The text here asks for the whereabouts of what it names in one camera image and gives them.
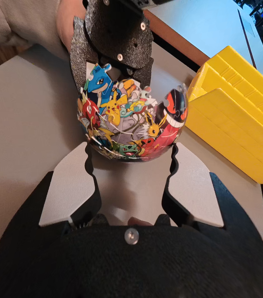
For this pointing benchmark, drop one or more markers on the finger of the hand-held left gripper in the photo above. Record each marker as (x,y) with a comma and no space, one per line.
(89,68)

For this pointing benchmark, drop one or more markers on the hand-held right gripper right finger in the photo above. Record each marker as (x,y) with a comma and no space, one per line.
(196,188)

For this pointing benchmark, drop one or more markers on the partly built puzzle ball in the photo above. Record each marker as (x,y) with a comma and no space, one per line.
(126,125)

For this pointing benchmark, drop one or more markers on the person's left forearm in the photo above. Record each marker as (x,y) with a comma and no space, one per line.
(29,21)

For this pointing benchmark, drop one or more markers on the yellow plastic bin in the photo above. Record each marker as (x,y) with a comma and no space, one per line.
(233,139)

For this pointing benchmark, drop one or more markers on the person's right hand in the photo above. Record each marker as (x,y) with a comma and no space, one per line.
(139,221)

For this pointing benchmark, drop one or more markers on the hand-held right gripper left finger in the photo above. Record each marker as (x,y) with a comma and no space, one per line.
(68,186)

